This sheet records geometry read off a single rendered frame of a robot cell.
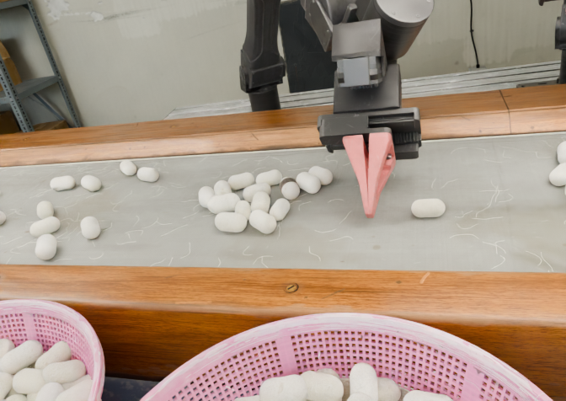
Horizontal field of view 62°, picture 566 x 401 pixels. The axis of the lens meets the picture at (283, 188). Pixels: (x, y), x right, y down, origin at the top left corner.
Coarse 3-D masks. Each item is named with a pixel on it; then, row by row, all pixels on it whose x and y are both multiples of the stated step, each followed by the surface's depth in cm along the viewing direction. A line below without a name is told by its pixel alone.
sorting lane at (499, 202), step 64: (0, 192) 73; (64, 192) 69; (128, 192) 65; (192, 192) 61; (320, 192) 55; (384, 192) 53; (448, 192) 50; (512, 192) 48; (0, 256) 55; (64, 256) 52; (128, 256) 50; (192, 256) 48; (256, 256) 46; (320, 256) 44; (384, 256) 42; (448, 256) 41; (512, 256) 39
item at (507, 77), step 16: (528, 64) 106; (544, 64) 104; (416, 80) 110; (432, 80) 108; (448, 80) 106; (464, 80) 104; (480, 80) 102; (496, 80) 100; (512, 80) 98; (528, 80) 97; (544, 80) 95; (288, 96) 118; (304, 96) 114; (320, 96) 112; (416, 96) 100; (176, 112) 122; (192, 112) 119; (208, 112) 117; (224, 112) 114; (240, 112) 112
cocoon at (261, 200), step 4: (260, 192) 53; (264, 192) 53; (256, 196) 53; (260, 196) 52; (264, 196) 53; (268, 196) 53; (252, 200) 53; (256, 200) 52; (260, 200) 52; (264, 200) 52; (268, 200) 53; (252, 204) 52; (256, 204) 51; (260, 204) 51; (264, 204) 52; (268, 204) 52; (252, 208) 52; (256, 208) 51; (260, 208) 51; (264, 208) 51; (268, 208) 52
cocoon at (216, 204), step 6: (210, 198) 54; (216, 198) 54; (222, 198) 54; (228, 198) 54; (234, 198) 54; (210, 204) 54; (216, 204) 54; (222, 204) 54; (228, 204) 54; (234, 204) 54; (210, 210) 54; (216, 210) 54; (222, 210) 54; (228, 210) 54; (234, 210) 54
